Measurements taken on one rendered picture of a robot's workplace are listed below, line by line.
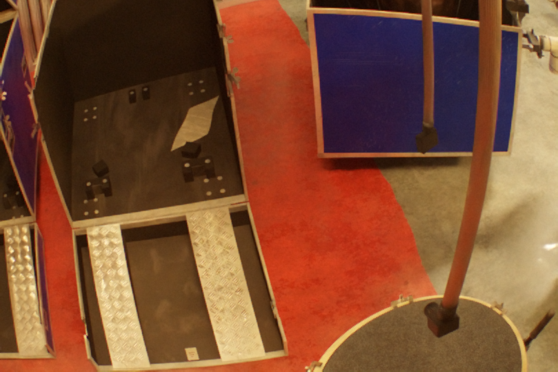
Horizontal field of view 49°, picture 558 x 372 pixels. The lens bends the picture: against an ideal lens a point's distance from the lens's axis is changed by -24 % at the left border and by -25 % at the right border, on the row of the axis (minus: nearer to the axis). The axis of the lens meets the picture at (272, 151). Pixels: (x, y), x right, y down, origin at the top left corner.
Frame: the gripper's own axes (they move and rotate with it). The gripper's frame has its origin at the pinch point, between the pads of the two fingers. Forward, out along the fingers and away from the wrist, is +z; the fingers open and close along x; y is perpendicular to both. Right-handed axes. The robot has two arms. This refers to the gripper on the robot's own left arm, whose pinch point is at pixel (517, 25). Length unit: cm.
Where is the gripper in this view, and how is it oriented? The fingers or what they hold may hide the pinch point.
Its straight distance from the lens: 316.7
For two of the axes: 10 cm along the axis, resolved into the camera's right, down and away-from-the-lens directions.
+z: 0.7, 8.4, 5.3
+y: 0.9, -5.3, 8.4
